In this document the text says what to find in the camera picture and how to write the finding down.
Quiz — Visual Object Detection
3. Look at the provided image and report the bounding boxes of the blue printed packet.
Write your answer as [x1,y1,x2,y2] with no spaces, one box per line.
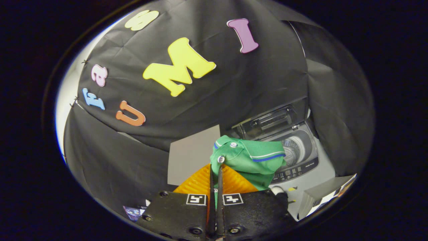
[123,205,148,222]

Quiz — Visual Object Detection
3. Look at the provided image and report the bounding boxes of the white wall cable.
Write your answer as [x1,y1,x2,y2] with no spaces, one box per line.
[289,21,307,58]

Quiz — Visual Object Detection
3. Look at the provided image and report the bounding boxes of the grey box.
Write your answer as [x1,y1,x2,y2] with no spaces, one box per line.
[298,174,357,220]

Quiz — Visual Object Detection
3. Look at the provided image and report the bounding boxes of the grey washing machine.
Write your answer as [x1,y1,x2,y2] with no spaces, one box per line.
[231,97,336,221]

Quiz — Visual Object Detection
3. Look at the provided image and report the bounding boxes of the dark washing machine lid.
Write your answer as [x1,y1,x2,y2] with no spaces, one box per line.
[231,97,310,141]

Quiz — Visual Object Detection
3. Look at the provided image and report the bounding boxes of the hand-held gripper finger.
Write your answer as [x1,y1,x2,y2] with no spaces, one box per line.
[216,164,297,240]
[135,163,217,240]

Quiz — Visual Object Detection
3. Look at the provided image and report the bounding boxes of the green polo shirt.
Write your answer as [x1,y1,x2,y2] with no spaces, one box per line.
[210,135,287,208]

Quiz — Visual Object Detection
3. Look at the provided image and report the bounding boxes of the black backdrop cloth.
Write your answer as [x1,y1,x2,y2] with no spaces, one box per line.
[64,0,375,221]

